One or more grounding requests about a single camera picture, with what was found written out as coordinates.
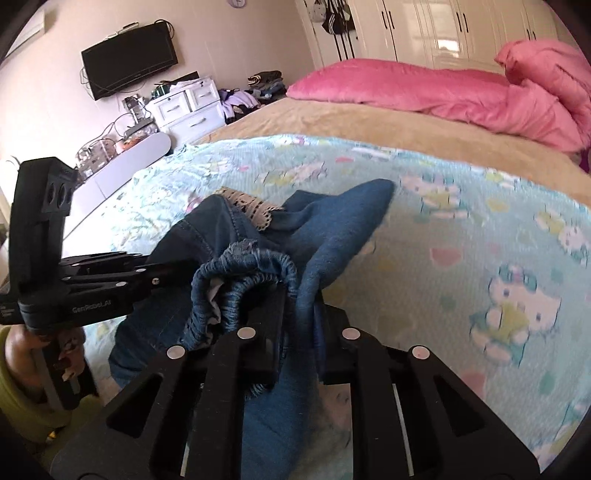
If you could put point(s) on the person's yellow-green clothing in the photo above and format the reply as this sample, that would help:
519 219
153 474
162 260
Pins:
18 410

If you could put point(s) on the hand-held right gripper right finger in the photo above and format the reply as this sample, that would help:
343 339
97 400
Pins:
334 350

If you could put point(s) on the wall clock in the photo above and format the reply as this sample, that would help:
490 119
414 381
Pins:
237 2

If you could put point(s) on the black wall television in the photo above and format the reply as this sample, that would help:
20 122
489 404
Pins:
129 60

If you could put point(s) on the pink duvet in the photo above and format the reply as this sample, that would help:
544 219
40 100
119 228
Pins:
415 87

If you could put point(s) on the white air conditioner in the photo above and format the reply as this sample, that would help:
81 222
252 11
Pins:
25 34

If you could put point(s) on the pile of clothes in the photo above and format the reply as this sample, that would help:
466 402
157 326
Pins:
254 94

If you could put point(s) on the dark hanging bags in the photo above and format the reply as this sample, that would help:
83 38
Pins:
334 21

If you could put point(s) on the round glass bowl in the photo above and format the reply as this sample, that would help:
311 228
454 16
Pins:
137 134

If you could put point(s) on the white rounded table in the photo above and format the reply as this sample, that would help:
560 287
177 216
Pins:
129 164

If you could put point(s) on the glass tank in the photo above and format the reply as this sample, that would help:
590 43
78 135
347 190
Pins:
97 154

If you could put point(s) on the cartoon cat printed blanket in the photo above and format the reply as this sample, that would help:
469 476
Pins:
461 277

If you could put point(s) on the white glossy wardrobe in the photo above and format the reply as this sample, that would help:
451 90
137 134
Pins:
415 32

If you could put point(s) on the white drawer cabinet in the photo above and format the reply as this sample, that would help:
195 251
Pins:
184 108

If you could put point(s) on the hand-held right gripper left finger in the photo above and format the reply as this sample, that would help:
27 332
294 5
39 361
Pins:
270 341

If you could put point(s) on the tan bed blanket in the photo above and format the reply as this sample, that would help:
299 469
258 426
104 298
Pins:
346 120

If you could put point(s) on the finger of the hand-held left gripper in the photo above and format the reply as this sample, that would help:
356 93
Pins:
106 259
138 280

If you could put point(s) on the person's left hand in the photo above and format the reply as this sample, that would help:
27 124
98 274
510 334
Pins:
23 355

